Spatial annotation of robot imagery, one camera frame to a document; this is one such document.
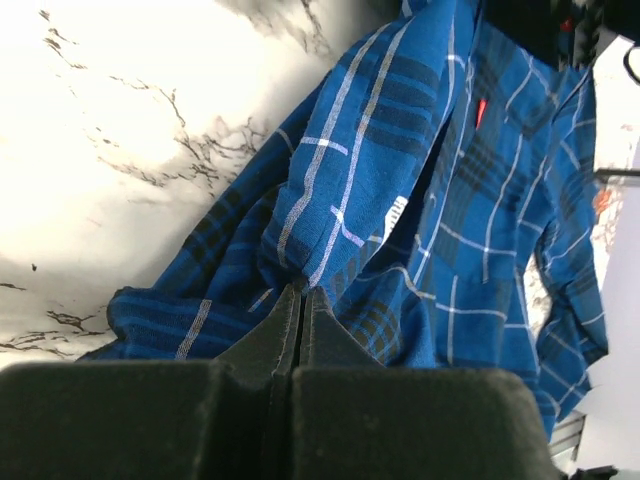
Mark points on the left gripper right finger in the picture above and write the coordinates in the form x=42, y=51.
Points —
x=355, y=419

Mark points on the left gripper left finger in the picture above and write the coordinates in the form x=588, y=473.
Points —
x=226, y=418

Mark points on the blue plaid shirt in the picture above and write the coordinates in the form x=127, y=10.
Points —
x=438, y=185

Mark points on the brooch box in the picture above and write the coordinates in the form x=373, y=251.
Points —
x=608, y=202

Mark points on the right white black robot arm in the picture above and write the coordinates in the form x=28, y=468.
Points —
x=559, y=34

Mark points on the aluminium extrusion frame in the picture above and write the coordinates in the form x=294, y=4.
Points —
x=579, y=450

